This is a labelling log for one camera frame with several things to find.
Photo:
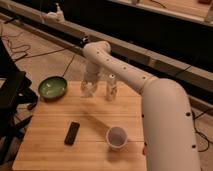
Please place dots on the white device on rail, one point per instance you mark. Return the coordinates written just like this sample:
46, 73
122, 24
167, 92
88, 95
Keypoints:
58, 15

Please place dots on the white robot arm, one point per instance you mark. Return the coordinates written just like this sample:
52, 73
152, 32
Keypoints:
169, 134

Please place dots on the grey metal rail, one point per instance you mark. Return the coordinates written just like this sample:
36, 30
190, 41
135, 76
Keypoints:
185, 40

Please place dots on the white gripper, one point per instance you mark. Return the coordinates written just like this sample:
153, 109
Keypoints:
91, 77

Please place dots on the green bowl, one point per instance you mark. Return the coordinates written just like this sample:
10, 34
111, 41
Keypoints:
52, 88

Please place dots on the white sponge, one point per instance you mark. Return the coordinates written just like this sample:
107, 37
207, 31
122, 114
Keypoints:
87, 91

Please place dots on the white slim can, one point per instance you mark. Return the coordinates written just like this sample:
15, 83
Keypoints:
111, 87

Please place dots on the black remote control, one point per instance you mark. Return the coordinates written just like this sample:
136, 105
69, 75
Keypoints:
72, 133

